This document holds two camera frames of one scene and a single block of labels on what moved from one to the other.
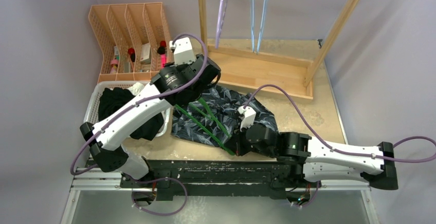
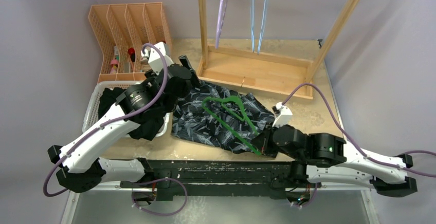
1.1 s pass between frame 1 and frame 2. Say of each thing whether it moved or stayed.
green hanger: moved
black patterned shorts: stayed
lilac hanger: stayed
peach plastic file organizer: stayed
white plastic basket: stayed
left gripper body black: moved
